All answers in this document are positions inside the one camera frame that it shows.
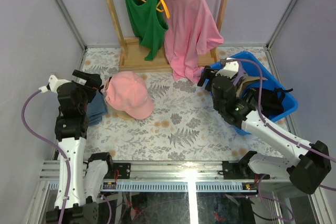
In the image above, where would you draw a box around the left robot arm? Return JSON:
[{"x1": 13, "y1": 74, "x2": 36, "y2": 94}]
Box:
[{"x1": 45, "y1": 70, "x2": 115, "y2": 223}]

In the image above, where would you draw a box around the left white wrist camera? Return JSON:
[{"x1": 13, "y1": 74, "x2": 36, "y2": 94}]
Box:
[{"x1": 39, "y1": 74, "x2": 70, "y2": 93}]

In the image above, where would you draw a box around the aluminium mounting rail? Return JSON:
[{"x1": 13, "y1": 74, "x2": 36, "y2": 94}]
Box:
[{"x1": 40, "y1": 161, "x2": 289, "y2": 197}]

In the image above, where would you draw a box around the green tank top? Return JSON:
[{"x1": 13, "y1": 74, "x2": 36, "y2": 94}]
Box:
[{"x1": 124, "y1": 0, "x2": 169, "y2": 61}]

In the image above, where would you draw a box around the wooden clothes rack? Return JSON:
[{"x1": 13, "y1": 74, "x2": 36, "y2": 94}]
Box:
[{"x1": 106, "y1": 0, "x2": 228, "y2": 72}]

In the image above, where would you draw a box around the black sport cap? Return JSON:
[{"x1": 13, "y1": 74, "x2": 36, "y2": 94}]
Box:
[{"x1": 243, "y1": 88, "x2": 293, "y2": 117}]

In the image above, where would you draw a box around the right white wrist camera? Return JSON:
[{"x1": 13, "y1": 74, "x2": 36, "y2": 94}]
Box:
[{"x1": 217, "y1": 58, "x2": 239, "y2": 79}]

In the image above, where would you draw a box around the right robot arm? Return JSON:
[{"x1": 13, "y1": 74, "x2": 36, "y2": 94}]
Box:
[{"x1": 197, "y1": 66, "x2": 332, "y2": 195}]

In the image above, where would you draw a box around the beige sport cap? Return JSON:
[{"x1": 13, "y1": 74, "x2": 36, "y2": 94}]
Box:
[{"x1": 236, "y1": 76, "x2": 260, "y2": 98}]

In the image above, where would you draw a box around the purple cap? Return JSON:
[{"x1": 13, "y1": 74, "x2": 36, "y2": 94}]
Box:
[{"x1": 233, "y1": 61, "x2": 246, "y2": 86}]

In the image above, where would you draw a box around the pink t-shirt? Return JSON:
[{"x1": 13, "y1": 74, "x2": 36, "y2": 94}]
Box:
[{"x1": 164, "y1": 0, "x2": 224, "y2": 83}]

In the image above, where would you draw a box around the folded blue cloth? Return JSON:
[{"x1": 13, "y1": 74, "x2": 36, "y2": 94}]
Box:
[{"x1": 87, "y1": 92, "x2": 108, "y2": 126}]

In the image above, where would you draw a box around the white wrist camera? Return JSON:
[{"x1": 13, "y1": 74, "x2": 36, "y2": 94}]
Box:
[
  {"x1": 217, "y1": 58, "x2": 239, "y2": 79},
  {"x1": 39, "y1": 74, "x2": 70, "y2": 93}
]

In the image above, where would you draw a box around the pink cap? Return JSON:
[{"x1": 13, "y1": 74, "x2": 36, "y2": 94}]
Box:
[{"x1": 102, "y1": 71, "x2": 154, "y2": 120}]

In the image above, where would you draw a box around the wooden hat stand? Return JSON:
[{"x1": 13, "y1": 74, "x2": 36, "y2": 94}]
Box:
[{"x1": 115, "y1": 110, "x2": 134, "y2": 121}]

